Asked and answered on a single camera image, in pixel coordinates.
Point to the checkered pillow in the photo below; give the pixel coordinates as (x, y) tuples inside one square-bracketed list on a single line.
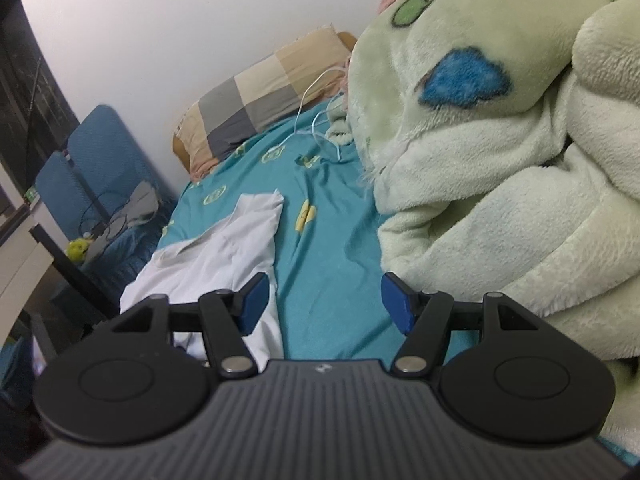
[(250, 100)]

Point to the green plush blanket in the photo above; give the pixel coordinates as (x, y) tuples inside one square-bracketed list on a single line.
[(500, 185)]

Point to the grey cloth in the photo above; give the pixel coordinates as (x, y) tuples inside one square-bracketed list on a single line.
[(134, 210)]

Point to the white shirt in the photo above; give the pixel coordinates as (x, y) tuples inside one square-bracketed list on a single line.
[(220, 265)]

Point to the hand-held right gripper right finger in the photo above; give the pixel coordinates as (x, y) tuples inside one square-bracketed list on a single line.
[(396, 305)]

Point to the blue chair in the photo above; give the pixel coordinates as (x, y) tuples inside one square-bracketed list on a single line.
[(95, 160)]

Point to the white desk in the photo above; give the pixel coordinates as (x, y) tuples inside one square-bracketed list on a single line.
[(25, 265)]

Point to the teal printed bed sheet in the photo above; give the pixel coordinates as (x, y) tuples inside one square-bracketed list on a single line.
[(330, 240)]

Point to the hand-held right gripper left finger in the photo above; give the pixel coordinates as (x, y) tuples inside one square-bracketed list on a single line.
[(253, 305)]

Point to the dark wardrobe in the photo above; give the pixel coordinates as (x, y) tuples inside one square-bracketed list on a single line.
[(25, 85)]

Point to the yellow plush toy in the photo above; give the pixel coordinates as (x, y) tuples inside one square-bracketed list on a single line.
[(78, 249)]

